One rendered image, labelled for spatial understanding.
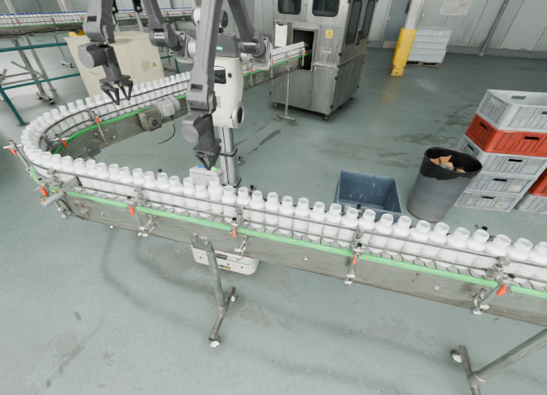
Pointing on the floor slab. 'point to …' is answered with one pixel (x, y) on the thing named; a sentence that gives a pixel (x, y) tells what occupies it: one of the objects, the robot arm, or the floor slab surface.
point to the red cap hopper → (24, 54)
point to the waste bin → (440, 183)
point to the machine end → (324, 41)
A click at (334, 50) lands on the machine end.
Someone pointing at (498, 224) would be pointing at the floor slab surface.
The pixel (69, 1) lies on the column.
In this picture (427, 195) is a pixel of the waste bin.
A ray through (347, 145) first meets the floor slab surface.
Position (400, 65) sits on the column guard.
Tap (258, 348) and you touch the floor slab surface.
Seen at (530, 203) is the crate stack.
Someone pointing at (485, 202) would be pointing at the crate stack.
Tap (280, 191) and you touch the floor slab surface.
